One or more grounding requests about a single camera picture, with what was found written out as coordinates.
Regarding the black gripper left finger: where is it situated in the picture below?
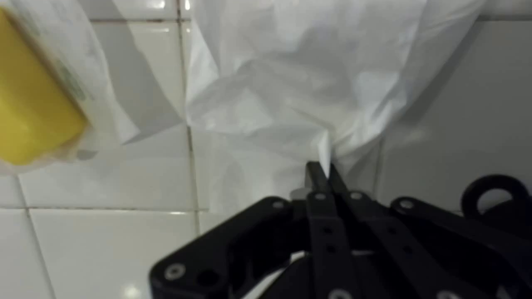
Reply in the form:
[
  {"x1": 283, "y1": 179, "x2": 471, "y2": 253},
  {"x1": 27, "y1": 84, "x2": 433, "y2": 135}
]
[{"x1": 306, "y1": 160, "x2": 359, "y2": 299}]

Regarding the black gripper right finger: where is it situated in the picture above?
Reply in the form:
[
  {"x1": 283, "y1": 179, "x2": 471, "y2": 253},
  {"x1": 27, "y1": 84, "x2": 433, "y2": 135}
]
[{"x1": 330, "y1": 167, "x2": 477, "y2": 299}]

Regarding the yellow sponge in plastic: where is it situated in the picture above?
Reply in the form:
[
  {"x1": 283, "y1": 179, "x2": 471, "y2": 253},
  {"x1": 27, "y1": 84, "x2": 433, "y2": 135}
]
[{"x1": 0, "y1": 0, "x2": 140, "y2": 172}]

